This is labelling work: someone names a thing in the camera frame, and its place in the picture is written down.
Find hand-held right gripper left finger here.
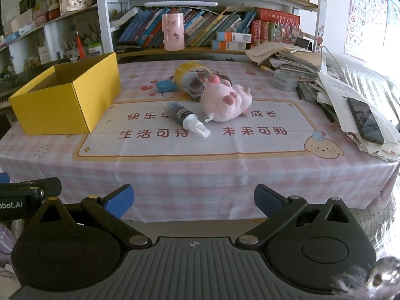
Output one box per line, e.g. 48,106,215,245
23,184,154,247

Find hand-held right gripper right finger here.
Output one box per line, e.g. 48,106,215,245
235,184,354,247

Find yellow cardboard box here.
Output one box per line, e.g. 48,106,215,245
9,52,122,136

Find small blue white toy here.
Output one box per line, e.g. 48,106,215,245
165,101,212,139

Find pink plush pig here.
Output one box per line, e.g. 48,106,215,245
200,75,253,122

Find blue eraser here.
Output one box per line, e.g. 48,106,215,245
155,80,176,93

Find pink checked cloth desktop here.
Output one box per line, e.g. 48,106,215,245
0,59,400,222

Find grey tape roll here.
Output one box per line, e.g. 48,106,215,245
272,69,300,93

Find black smartphone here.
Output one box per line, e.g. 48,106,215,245
347,97,385,146

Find grey fluffy cloth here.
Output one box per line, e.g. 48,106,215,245
331,190,400,300

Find pile of papers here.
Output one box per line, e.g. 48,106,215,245
245,42,400,163

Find pen holder with pens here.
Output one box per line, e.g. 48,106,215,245
64,34,79,61

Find red marker pen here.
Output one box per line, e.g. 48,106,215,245
76,34,86,59

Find grey quilted cover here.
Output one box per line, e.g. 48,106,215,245
325,54,400,126

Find colourful printed book set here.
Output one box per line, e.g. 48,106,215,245
251,20,302,46

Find red round jar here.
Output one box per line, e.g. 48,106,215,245
47,1,61,21

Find pink printed cup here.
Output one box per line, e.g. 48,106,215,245
161,13,185,51

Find row of slanted books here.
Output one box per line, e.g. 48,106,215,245
117,6,257,49

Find thick red book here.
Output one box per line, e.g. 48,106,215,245
256,8,301,26

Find white bookshelf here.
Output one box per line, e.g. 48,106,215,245
0,0,326,66

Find white bar lamp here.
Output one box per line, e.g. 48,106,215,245
144,1,218,7

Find white charger with cable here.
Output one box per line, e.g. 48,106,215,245
319,46,344,76

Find small black photo frame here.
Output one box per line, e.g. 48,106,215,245
19,0,36,15

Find alphabet wall poster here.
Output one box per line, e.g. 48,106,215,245
344,0,391,61

